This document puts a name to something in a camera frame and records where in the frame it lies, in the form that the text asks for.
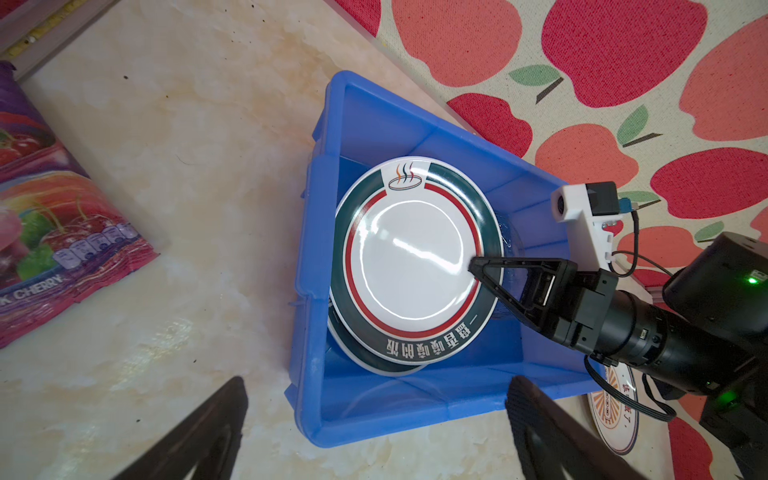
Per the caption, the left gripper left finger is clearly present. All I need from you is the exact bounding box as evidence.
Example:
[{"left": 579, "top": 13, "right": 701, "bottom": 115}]
[{"left": 116, "top": 376, "right": 248, "bottom": 480}]

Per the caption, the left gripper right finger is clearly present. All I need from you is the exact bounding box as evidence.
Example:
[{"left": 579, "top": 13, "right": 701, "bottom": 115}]
[{"left": 505, "top": 376, "right": 643, "bottom": 480}]

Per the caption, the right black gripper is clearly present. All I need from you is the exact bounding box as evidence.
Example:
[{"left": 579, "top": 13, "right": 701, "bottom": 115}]
[{"left": 468, "top": 256, "right": 619, "bottom": 355}]

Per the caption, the blue plastic bin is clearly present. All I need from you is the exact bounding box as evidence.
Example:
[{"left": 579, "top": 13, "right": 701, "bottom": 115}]
[{"left": 286, "top": 71, "right": 596, "bottom": 447}]

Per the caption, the green rimmed white plate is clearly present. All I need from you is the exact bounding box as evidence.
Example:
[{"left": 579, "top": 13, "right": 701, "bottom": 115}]
[
  {"left": 330, "top": 156, "right": 504, "bottom": 365},
  {"left": 328, "top": 303, "right": 425, "bottom": 377}
]

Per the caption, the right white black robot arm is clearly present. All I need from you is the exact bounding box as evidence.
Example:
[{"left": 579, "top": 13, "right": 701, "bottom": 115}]
[{"left": 469, "top": 232, "right": 767, "bottom": 479}]

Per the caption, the near right orange sunburst plate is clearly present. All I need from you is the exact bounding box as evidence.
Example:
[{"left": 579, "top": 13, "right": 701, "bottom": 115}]
[{"left": 588, "top": 364, "right": 639, "bottom": 455}]

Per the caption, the purple cherry snack bag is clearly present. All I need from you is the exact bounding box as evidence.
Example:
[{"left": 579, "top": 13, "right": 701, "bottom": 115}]
[{"left": 1, "top": 62, "right": 157, "bottom": 346}]

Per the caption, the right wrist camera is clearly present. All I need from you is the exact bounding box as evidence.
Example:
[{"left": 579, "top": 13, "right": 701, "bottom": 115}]
[{"left": 551, "top": 182, "right": 638, "bottom": 271}]

